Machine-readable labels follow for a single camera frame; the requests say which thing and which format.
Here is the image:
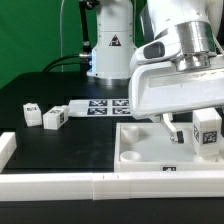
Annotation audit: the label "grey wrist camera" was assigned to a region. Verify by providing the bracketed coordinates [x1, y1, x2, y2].
[130, 41, 175, 69]

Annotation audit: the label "white cable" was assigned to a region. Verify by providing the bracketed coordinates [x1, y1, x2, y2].
[59, 0, 66, 73]

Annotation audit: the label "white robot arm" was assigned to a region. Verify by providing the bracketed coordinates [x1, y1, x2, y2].
[87, 0, 224, 143]

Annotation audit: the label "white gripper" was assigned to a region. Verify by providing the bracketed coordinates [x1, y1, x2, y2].
[128, 55, 224, 144]

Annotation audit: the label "white square tabletop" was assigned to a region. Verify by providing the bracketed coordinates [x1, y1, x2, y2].
[114, 123, 224, 172]

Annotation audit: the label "black cables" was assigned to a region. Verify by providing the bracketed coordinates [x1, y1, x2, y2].
[42, 0, 101, 73]

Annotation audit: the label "white U-shaped obstacle fence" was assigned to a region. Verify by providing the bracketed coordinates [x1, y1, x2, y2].
[0, 132, 224, 201]

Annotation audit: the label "white sheet with tag markers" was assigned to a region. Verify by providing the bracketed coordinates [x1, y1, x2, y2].
[69, 99, 130, 117]

